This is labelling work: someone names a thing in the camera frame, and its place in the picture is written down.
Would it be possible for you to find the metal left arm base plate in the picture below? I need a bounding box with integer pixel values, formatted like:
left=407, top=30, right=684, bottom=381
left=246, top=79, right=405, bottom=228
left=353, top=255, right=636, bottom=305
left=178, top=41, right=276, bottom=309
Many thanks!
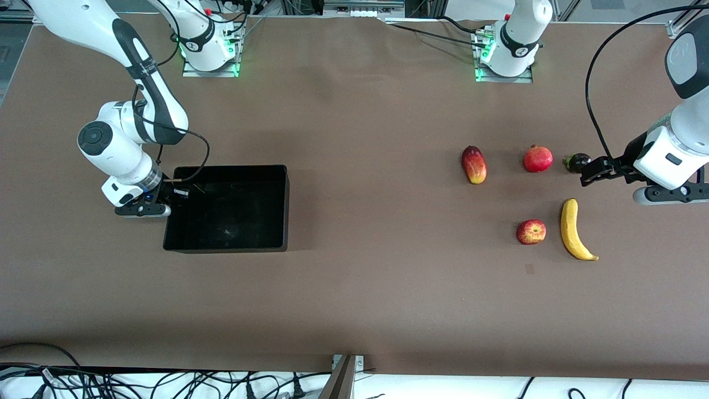
left=474, top=28, right=534, bottom=84

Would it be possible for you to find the black plastic box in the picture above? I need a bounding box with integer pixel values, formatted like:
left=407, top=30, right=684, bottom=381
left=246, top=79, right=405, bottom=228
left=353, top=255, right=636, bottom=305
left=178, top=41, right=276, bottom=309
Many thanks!
left=163, top=165, right=290, bottom=254

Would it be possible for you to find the red pomegranate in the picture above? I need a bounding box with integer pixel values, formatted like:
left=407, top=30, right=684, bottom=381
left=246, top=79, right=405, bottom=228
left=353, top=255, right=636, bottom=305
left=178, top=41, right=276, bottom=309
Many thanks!
left=523, top=145, right=554, bottom=173

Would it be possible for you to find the yellow banana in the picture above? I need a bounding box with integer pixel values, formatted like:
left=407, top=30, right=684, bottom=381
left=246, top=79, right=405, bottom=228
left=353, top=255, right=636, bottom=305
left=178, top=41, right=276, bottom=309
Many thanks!
left=560, top=198, right=600, bottom=262

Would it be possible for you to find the grey metal frame bracket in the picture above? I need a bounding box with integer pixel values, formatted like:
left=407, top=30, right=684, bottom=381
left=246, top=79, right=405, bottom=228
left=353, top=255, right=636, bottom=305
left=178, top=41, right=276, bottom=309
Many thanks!
left=318, top=354, right=367, bottom=399

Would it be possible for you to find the grey metal connector box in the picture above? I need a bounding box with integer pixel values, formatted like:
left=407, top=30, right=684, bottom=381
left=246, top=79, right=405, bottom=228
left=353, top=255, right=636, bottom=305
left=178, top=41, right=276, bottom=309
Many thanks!
left=323, top=0, right=406, bottom=18

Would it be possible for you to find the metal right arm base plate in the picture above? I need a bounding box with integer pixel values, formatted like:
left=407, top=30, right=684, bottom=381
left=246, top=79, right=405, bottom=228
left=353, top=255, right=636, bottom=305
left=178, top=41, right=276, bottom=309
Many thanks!
left=182, top=25, right=240, bottom=78

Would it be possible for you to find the aluminium frame profile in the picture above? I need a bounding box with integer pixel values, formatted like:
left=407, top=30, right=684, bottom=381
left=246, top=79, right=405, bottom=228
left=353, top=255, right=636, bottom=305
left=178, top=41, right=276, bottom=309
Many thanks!
left=0, top=7, right=39, bottom=24
left=667, top=17, right=694, bottom=39

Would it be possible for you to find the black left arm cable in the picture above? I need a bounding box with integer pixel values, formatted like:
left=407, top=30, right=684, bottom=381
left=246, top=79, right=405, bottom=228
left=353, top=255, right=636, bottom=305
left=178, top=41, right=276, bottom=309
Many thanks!
left=585, top=4, right=709, bottom=165

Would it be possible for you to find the dark purple mangosteen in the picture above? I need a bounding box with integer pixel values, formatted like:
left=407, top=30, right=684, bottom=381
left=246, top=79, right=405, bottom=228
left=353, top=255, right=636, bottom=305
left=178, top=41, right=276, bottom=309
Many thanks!
left=564, top=153, right=592, bottom=175

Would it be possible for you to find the red yellow mango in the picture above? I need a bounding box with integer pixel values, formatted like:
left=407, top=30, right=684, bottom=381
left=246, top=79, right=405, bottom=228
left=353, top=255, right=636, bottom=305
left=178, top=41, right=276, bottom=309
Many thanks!
left=461, top=145, right=488, bottom=185

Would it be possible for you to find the black cable on table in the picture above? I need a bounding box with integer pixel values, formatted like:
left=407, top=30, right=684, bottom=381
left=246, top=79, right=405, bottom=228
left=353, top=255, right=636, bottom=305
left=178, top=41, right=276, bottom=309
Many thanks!
left=385, top=16, right=494, bottom=48

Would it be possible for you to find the tangle of black floor cables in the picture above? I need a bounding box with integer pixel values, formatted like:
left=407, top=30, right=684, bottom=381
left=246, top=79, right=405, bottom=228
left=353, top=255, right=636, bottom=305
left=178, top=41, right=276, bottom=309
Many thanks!
left=0, top=363, right=333, bottom=399

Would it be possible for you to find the red yellow apple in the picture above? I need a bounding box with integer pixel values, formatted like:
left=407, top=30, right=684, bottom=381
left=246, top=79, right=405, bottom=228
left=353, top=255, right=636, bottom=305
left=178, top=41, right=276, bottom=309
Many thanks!
left=516, top=219, right=547, bottom=245

